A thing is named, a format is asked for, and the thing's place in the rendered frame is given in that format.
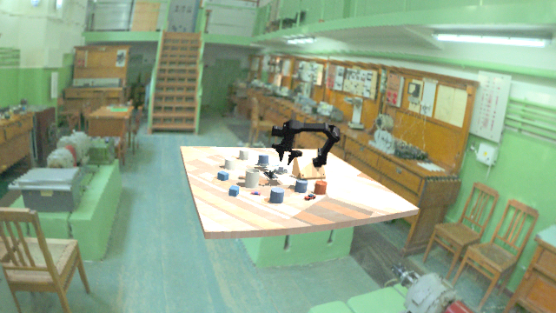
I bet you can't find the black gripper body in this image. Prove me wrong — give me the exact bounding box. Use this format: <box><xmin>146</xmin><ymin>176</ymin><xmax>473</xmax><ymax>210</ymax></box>
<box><xmin>272</xmin><ymin>137</ymin><xmax>303</xmax><ymax>157</ymax></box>

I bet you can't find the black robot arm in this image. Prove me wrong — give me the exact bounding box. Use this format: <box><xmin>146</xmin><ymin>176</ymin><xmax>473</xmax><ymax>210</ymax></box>
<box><xmin>271</xmin><ymin>120</ymin><xmax>341</xmax><ymax>167</ymax></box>

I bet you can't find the light blue block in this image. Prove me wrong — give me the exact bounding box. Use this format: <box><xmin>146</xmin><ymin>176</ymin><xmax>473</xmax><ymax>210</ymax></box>
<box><xmin>228</xmin><ymin>185</ymin><xmax>240</xmax><ymax>197</ymax></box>
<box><xmin>217</xmin><ymin>171</ymin><xmax>229</xmax><ymax>181</ymax></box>

